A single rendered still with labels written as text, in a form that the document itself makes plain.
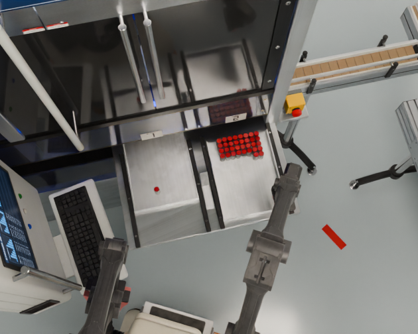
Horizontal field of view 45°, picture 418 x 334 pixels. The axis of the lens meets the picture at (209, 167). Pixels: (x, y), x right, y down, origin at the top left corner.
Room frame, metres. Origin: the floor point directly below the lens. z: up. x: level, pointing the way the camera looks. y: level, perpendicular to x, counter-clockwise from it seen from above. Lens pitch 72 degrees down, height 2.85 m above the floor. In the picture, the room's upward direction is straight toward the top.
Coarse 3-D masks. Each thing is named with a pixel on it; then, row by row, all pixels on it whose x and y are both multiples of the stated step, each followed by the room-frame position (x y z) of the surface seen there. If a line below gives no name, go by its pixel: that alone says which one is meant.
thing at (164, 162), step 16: (128, 144) 0.74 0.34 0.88; (144, 144) 0.74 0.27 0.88; (160, 144) 0.74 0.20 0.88; (176, 144) 0.74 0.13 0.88; (128, 160) 0.67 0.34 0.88; (144, 160) 0.67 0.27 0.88; (160, 160) 0.67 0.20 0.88; (176, 160) 0.67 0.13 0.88; (128, 176) 0.59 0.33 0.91; (144, 176) 0.60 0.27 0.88; (160, 176) 0.60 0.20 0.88; (176, 176) 0.60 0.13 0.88; (192, 176) 0.59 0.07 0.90; (144, 192) 0.53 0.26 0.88; (176, 192) 0.53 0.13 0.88; (192, 192) 0.53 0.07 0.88; (144, 208) 0.46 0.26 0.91
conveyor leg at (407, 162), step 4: (408, 156) 0.86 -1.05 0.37; (404, 160) 0.86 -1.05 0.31; (408, 160) 0.85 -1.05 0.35; (412, 160) 0.84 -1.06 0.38; (400, 164) 0.86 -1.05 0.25; (404, 164) 0.84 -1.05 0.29; (408, 164) 0.84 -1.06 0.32; (396, 168) 0.86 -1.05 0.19; (400, 168) 0.84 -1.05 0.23; (404, 168) 0.84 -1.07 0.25; (396, 172) 0.84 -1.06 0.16; (400, 172) 0.84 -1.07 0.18
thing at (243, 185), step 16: (208, 144) 0.74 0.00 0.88; (224, 160) 0.67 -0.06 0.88; (240, 160) 0.67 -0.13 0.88; (256, 160) 0.67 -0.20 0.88; (272, 160) 0.67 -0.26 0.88; (224, 176) 0.60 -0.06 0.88; (240, 176) 0.60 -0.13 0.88; (256, 176) 0.60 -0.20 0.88; (272, 176) 0.60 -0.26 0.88; (224, 192) 0.53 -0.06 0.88; (240, 192) 0.53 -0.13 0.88; (256, 192) 0.53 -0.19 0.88; (224, 208) 0.47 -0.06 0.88; (240, 208) 0.47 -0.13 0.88; (256, 208) 0.47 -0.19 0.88; (272, 208) 0.47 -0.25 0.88
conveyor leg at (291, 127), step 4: (304, 96) 1.03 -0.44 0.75; (308, 96) 1.03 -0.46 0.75; (308, 100) 1.04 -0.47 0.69; (296, 120) 1.03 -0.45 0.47; (288, 124) 1.05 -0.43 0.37; (292, 124) 1.03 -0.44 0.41; (296, 124) 1.03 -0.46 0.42; (288, 128) 1.04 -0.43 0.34; (292, 128) 1.03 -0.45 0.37; (296, 128) 1.04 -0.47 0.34; (288, 132) 1.03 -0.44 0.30; (292, 132) 1.03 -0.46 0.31; (284, 136) 1.05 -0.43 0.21; (288, 136) 1.03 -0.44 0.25; (292, 136) 1.03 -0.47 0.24; (284, 140) 1.03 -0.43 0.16; (288, 140) 1.03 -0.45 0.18
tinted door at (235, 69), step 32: (224, 0) 0.80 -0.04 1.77; (256, 0) 0.82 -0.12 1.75; (160, 32) 0.76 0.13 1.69; (192, 32) 0.78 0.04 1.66; (224, 32) 0.80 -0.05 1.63; (256, 32) 0.82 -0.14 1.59; (160, 64) 0.76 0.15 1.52; (192, 64) 0.78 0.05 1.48; (224, 64) 0.80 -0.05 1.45; (256, 64) 0.82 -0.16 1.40; (192, 96) 0.78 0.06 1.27; (224, 96) 0.80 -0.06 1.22
